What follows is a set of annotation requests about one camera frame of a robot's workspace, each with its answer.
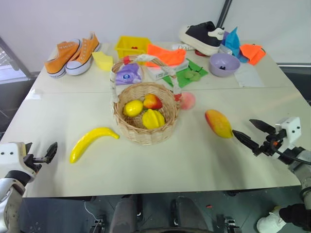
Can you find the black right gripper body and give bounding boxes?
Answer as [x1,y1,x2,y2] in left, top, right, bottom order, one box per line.
[252,130,288,159]

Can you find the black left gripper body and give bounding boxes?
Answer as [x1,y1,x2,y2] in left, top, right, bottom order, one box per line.
[23,152,44,174]

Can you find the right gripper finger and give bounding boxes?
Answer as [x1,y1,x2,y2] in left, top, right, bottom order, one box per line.
[232,129,260,151]
[249,118,277,133]

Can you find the light green leaf-shaped pieces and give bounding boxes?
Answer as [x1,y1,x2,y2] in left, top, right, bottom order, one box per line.
[183,69,203,83]

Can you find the red yellow mango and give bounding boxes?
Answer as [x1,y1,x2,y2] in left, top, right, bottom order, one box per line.
[204,109,234,139]

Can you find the yellow banana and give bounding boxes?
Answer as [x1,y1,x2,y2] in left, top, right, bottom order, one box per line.
[69,127,121,164]

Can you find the white paper sheet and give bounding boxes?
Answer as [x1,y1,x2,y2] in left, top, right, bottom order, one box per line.
[234,62,265,88]

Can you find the pink peach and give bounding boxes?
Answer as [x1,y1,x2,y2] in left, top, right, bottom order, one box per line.
[179,92,197,111]

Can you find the purple plastic bowl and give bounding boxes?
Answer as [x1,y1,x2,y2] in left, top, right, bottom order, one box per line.
[209,53,242,78]

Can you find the small orange cloth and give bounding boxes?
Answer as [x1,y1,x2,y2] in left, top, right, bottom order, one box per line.
[240,43,267,67]

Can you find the white shoe of person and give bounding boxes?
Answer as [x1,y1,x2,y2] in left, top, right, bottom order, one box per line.
[256,206,288,233]

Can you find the black trouser leg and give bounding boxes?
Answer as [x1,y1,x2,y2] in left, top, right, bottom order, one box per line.
[278,203,311,232]

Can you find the green paper sheet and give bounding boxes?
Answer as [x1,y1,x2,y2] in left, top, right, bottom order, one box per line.
[162,59,210,88]

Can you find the blue cloth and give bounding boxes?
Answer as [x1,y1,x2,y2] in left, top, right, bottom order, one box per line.
[224,27,249,64]

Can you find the orange canvas sneaker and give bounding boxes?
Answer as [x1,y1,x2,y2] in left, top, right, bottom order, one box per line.
[44,38,82,79]
[65,31,102,76]

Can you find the yellow lemon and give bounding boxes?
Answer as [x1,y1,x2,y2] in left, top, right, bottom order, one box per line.
[123,100,144,117]

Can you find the yellow starfruit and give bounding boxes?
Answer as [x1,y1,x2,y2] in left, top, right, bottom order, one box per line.
[141,109,166,130]

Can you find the dark rounded grey shape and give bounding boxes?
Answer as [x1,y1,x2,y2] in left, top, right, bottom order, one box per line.
[109,195,142,233]

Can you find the red yellow apple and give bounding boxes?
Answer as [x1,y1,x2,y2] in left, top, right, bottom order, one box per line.
[143,94,163,110]

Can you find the yellow sponge block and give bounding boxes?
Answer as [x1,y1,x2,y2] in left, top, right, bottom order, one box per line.
[91,50,114,72]

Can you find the black white sneaker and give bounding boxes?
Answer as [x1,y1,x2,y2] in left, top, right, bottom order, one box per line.
[178,21,225,57]

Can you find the white flat box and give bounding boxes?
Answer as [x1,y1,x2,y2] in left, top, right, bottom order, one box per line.
[146,59,190,81]

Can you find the purple tissue pack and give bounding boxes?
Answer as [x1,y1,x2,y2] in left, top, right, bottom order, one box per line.
[115,62,143,86]

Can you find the white printed package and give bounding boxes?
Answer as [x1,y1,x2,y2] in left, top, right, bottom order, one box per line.
[171,43,195,52]

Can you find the large orange cloth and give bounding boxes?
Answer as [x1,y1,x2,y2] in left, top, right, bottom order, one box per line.
[145,43,188,68]

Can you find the grey metal pole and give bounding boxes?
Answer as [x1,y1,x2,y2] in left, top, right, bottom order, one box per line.
[217,0,234,28]

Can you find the yellow plastic bin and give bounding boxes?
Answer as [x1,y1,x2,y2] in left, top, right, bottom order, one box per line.
[114,35,153,60]

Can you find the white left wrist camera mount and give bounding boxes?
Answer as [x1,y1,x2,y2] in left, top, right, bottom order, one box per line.
[0,142,33,176]

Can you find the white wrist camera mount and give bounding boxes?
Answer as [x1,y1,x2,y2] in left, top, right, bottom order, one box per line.
[275,116,302,148]
[0,142,33,176]

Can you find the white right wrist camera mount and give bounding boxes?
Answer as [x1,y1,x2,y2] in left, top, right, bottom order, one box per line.
[275,116,302,148]

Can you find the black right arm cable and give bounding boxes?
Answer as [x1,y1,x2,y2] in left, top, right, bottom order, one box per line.
[274,143,311,166]

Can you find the white floor cable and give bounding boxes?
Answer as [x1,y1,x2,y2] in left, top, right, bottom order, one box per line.
[83,200,103,222]

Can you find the wicker basket with handle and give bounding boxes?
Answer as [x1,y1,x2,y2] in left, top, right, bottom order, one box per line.
[109,54,183,146]

